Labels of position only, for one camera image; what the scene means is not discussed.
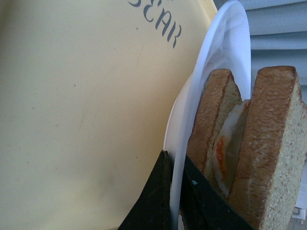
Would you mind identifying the bread slice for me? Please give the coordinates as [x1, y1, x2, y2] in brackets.
[187, 69, 242, 199]
[227, 66, 307, 230]

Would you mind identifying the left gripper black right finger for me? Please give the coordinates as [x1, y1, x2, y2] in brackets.
[180, 156, 253, 230]

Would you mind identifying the white round plate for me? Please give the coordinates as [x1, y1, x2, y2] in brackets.
[163, 0, 251, 230]

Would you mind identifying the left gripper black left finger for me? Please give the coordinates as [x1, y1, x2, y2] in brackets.
[119, 150, 173, 230]

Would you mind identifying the fried egg filling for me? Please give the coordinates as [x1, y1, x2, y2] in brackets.
[212, 99, 251, 196]

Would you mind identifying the yellow bear tray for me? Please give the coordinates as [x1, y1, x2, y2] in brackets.
[0, 0, 217, 230]

